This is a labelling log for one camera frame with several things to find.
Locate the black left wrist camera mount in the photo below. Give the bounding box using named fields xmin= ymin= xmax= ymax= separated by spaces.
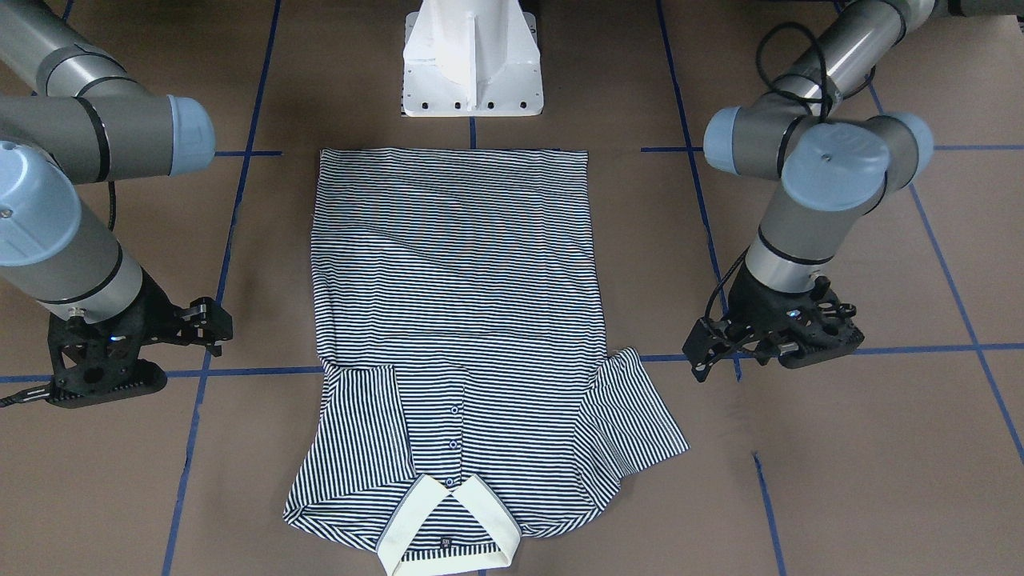
xmin=767 ymin=276 xmax=866 ymax=369

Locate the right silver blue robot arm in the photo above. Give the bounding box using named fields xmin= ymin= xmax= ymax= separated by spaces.
xmin=2 ymin=1 xmax=216 ymax=358

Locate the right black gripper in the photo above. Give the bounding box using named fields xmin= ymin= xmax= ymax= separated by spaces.
xmin=48 ymin=272 xmax=234 ymax=377

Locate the striped polo shirt white collar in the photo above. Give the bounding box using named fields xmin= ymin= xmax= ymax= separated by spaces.
xmin=284 ymin=147 xmax=688 ymax=575

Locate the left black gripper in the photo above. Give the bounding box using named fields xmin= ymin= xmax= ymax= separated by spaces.
xmin=682 ymin=260 xmax=833 ymax=383

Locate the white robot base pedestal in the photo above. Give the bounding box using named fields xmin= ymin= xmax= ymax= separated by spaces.
xmin=400 ymin=1 xmax=545 ymax=118

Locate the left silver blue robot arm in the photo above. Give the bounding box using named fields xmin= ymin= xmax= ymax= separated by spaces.
xmin=682 ymin=1 xmax=1022 ymax=382

